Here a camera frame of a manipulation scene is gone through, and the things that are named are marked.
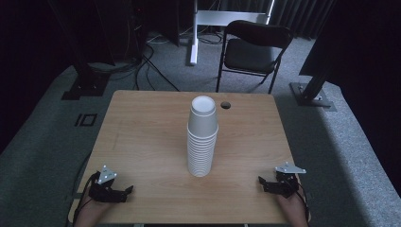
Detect stack of white paper cups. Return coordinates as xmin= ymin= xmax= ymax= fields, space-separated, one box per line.
xmin=186 ymin=96 xmax=219 ymax=178

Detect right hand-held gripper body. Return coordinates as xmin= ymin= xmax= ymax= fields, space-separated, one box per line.
xmin=265 ymin=161 xmax=307 ymax=200

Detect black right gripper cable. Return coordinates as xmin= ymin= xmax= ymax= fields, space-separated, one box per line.
xmin=296 ymin=181 xmax=310 ymax=220

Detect dark curtain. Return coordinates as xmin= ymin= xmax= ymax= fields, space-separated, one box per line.
xmin=217 ymin=0 xmax=337 ymax=41

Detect black folding chair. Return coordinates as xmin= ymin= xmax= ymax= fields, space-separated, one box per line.
xmin=215 ymin=19 xmax=294 ymax=95

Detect person's left hand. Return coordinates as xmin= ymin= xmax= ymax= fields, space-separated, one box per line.
xmin=74 ymin=198 xmax=112 ymax=227

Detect black floor cables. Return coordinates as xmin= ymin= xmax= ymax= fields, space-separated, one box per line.
xmin=91 ymin=29 xmax=182 ymax=93

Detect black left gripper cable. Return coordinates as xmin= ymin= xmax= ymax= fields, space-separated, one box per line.
xmin=72 ymin=171 xmax=99 ymax=225

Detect person's right hand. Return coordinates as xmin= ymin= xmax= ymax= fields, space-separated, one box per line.
xmin=276 ymin=191 xmax=309 ymax=227

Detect black metal stand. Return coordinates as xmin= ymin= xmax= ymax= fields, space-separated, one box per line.
xmin=288 ymin=0 xmax=338 ymax=113
xmin=46 ymin=0 xmax=112 ymax=101

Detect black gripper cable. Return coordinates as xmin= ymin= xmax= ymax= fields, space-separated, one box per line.
xmin=296 ymin=181 xmax=310 ymax=220
xmin=72 ymin=171 xmax=99 ymax=225

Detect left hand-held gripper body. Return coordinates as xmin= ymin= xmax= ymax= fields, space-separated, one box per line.
xmin=88 ymin=165 xmax=127 ymax=204

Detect white desk frame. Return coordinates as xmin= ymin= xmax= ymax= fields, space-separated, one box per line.
xmin=188 ymin=0 xmax=276 ymax=66

